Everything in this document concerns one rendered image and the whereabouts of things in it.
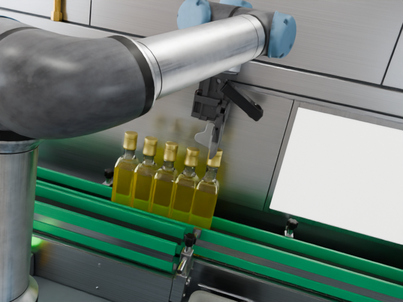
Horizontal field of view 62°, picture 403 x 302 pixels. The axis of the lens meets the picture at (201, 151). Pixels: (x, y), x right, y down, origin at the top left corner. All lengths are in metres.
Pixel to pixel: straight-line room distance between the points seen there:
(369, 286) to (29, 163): 0.80
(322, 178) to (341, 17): 0.42
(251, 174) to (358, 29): 0.47
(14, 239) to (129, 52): 0.31
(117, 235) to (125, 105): 0.55
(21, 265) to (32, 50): 0.33
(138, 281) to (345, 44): 0.79
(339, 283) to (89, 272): 0.63
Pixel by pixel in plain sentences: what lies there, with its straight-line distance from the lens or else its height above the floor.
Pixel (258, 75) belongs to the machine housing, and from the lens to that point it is 0.92.
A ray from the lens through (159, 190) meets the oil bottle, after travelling 0.89.
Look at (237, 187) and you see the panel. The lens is 1.00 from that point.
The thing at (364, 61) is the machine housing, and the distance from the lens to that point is 0.96.
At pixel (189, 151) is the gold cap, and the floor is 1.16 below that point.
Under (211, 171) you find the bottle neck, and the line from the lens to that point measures 0.85.
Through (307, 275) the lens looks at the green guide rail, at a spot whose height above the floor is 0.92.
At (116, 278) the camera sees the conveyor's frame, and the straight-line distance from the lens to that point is 0.92.
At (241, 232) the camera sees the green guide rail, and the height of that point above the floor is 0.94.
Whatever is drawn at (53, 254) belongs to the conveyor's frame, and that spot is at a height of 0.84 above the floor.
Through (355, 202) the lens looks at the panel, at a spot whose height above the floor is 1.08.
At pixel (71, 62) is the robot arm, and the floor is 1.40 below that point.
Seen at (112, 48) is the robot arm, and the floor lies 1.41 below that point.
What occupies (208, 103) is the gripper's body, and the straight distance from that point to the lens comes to 0.78.
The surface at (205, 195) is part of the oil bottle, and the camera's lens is 0.86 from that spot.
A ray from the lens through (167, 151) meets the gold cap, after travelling 0.86.
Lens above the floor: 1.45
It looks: 20 degrees down
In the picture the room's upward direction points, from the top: 11 degrees clockwise
